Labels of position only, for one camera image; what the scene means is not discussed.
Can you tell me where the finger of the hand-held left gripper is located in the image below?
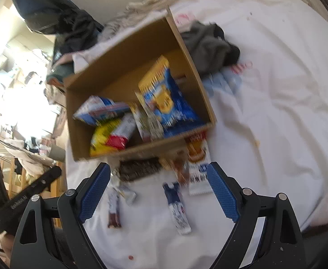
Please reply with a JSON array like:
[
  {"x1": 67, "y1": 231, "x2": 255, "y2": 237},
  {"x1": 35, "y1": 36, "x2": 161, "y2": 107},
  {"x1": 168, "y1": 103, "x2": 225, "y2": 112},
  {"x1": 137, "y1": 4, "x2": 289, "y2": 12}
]
[{"x1": 33, "y1": 166, "x2": 62, "y2": 195}]

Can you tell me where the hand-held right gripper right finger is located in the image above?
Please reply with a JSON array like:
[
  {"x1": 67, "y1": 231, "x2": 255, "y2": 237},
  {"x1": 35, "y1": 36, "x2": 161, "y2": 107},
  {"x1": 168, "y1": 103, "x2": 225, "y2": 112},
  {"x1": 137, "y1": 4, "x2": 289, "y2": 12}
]
[{"x1": 207, "y1": 162, "x2": 306, "y2": 269}]

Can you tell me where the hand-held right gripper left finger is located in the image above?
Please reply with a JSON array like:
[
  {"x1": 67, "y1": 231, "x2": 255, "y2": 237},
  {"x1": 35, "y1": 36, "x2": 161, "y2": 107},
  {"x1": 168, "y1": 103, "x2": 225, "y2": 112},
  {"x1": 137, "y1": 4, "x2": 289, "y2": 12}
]
[{"x1": 10, "y1": 163, "x2": 111, "y2": 269}]

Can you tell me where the brown and white bar packet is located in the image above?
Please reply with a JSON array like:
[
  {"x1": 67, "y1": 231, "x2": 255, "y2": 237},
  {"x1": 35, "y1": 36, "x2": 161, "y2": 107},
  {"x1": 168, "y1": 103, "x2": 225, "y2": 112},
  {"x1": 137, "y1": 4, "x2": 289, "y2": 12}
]
[{"x1": 107, "y1": 186, "x2": 123, "y2": 229}]

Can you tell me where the white rice cracker packet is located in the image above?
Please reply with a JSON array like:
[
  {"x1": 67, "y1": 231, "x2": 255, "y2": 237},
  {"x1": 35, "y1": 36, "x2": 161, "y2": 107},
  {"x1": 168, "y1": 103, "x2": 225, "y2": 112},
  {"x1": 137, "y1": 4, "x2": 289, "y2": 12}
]
[{"x1": 185, "y1": 133, "x2": 213, "y2": 196}]

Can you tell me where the small white snack packet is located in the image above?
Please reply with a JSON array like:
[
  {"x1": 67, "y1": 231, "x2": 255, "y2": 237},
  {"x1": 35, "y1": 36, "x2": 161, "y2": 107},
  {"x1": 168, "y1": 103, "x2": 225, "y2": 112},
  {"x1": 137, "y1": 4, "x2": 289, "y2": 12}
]
[{"x1": 116, "y1": 186, "x2": 137, "y2": 204}]

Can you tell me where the small brown snack packet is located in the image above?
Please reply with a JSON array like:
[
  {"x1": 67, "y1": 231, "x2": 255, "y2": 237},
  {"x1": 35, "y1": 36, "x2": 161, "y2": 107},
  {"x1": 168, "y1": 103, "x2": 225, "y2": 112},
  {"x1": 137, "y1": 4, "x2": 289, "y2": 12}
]
[{"x1": 171, "y1": 151, "x2": 190, "y2": 188}]

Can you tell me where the blue and white stick packet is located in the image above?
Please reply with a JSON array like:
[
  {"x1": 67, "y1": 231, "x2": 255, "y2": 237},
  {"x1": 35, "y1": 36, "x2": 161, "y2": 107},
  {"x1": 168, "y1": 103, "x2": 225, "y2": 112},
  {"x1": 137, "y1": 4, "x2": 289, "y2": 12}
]
[{"x1": 162, "y1": 182, "x2": 192, "y2": 235}]

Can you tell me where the dark brown snack packet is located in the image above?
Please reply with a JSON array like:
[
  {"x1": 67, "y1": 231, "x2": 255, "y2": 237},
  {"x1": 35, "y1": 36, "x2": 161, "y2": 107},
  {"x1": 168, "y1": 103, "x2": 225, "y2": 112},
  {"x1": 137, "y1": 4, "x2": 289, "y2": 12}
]
[{"x1": 118, "y1": 157, "x2": 163, "y2": 182}]

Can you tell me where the white and red snack packet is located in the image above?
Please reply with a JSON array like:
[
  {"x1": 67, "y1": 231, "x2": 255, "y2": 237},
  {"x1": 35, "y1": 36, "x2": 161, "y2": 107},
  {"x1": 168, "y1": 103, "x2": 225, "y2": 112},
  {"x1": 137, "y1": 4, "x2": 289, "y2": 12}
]
[{"x1": 105, "y1": 113, "x2": 138, "y2": 150}]

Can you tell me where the white and blue snack bag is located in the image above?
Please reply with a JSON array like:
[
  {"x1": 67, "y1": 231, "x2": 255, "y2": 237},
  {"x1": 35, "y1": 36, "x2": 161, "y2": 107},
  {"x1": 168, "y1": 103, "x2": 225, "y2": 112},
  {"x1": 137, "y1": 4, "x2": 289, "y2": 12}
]
[{"x1": 73, "y1": 95, "x2": 131, "y2": 126}]

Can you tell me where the beige striped snack bar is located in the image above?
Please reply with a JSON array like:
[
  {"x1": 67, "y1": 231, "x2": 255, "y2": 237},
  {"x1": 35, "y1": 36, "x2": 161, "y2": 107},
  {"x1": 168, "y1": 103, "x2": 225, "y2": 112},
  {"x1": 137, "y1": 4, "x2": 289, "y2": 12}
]
[{"x1": 130, "y1": 91, "x2": 164, "y2": 142}]

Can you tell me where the blue and yellow snack bag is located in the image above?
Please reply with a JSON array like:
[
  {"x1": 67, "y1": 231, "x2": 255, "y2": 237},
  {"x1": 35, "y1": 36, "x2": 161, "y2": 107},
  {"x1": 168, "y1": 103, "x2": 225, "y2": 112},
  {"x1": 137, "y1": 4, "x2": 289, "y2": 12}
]
[{"x1": 138, "y1": 55, "x2": 205, "y2": 138}]

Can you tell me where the brown cardboard box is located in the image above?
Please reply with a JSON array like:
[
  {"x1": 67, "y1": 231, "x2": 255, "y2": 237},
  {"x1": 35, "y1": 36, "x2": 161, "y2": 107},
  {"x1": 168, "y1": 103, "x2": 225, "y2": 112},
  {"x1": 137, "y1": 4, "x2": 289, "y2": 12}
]
[{"x1": 63, "y1": 6, "x2": 217, "y2": 161}]

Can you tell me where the grey trash bin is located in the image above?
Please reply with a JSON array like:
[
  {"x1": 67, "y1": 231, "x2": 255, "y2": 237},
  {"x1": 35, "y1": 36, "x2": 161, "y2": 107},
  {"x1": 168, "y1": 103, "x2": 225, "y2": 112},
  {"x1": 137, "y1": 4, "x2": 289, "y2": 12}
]
[{"x1": 49, "y1": 144, "x2": 66, "y2": 161}]

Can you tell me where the white hanging garment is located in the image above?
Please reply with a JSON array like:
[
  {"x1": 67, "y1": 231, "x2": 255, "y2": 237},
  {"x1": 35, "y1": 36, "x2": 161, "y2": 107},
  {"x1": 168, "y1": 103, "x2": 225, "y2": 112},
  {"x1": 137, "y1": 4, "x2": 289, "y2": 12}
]
[{"x1": 5, "y1": 139, "x2": 55, "y2": 174}]

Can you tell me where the teal and orange bag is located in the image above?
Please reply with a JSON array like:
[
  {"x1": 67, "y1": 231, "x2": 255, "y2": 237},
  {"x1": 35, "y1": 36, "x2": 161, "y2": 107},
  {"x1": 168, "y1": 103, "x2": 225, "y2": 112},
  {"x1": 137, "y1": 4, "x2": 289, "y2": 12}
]
[{"x1": 46, "y1": 53, "x2": 77, "y2": 87}]

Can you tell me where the grey cloth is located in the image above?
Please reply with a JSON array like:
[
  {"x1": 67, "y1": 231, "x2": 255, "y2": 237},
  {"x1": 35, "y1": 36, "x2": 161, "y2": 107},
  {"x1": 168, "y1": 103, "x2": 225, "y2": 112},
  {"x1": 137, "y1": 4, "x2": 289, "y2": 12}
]
[{"x1": 179, "y1": 21, "x2": 241, "y2": 75}]

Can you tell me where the black plastic bag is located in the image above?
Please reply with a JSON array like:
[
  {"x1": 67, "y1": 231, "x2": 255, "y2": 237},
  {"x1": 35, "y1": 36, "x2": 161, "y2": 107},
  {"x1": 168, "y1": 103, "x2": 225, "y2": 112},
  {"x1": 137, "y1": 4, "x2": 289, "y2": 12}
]
[{"x1": 8, "y1": 0, "x2": 103, "y2": 59}]

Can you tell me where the crumpled beige blanket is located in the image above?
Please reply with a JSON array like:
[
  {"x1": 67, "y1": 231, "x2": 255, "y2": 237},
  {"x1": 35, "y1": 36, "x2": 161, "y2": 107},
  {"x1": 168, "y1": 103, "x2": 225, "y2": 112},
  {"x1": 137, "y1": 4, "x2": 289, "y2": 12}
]
[{"x1": 102, "y1": 0, "x2": 215, "y2": 40}]

